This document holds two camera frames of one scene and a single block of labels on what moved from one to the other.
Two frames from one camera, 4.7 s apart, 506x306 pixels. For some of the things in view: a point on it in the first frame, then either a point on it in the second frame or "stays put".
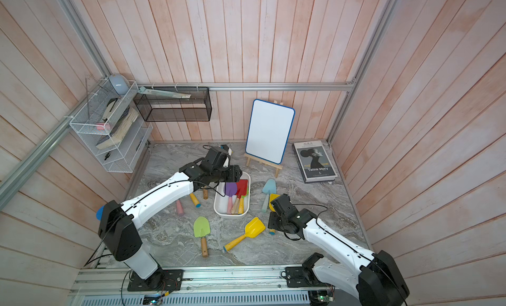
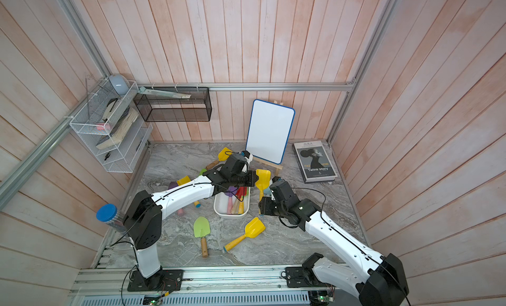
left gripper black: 234,173 → 252,181
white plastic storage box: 220,203 stays put
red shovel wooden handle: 242,186 stays put
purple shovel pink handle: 230,190 stays put
